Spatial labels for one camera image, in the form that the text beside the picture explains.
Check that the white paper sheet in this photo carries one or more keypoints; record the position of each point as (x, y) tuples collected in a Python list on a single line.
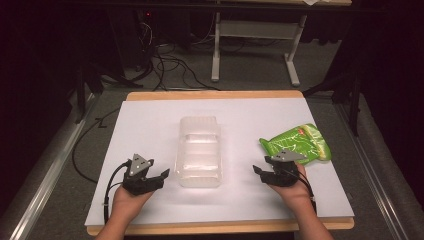
[(233, 200)]

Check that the clear plastic container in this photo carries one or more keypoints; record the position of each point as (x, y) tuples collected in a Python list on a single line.
[(199, 153)]

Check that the white metal desk frame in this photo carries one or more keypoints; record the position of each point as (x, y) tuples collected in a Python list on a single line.
[(256, 30)]

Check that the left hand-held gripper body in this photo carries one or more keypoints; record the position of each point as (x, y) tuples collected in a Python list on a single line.
[(137, 182)]

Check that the aluminium rail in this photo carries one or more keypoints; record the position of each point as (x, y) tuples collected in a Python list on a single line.
[(50, 173), (373, 166)]

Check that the person's left hand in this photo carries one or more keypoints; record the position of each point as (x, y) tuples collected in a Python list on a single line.
[(126, 201)]

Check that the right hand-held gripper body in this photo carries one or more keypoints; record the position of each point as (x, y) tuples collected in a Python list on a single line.
[(283, 175)]

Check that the person's right hand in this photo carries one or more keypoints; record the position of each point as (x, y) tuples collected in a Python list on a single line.
[(296, 191)]

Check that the black metal stand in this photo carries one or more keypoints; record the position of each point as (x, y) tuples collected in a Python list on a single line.
[(346, 90), (88, 80)]

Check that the green snack packet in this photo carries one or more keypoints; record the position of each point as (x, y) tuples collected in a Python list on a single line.
[(300, 141)]

